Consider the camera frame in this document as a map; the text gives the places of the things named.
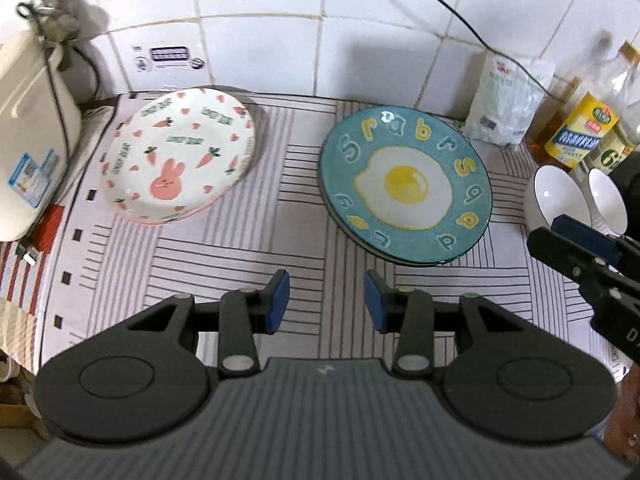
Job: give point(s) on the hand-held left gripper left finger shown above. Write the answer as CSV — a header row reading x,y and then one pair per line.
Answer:
x,y
277,302

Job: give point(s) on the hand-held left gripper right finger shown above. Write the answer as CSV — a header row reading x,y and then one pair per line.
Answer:
x,y
376,302

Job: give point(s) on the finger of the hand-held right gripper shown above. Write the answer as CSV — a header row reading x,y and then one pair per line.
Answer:
x,y
585,237
565,260

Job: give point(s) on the white ribbed bowl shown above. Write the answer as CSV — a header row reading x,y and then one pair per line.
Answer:
x,y
550,195
607,200

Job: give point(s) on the white rabbit carrot print plate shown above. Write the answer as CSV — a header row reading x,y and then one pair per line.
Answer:
x,y
175,150

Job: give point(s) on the person's right forearm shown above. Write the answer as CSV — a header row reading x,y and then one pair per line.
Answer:
x,y
625,400

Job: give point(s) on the dark rimmed plate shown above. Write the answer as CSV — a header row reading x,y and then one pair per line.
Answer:
x,y
395,260

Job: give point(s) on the clear vinegar bottle yellow cap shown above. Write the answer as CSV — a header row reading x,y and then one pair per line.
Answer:
x,y
617,157

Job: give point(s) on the striped tablecloth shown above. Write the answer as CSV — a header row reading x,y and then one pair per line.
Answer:
x,y
200,250

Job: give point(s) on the yellow label oil bottle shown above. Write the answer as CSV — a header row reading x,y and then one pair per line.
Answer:
x,y
580,130

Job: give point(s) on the blue fried egg print plate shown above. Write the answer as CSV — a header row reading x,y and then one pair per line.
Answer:
x,y
350,170

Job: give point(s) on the clear white salt bag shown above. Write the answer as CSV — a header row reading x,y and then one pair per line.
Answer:
x,y
495,105

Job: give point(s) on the black white plug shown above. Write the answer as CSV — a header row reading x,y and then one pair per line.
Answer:
x,y
29,254

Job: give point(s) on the red striped cloth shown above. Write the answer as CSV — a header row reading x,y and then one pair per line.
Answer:
x,y
15,280

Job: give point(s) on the white rice cooker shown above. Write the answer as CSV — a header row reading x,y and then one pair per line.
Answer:
x,y
30,135

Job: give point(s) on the wall sticker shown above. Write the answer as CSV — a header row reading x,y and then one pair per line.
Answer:
x,y
167,57

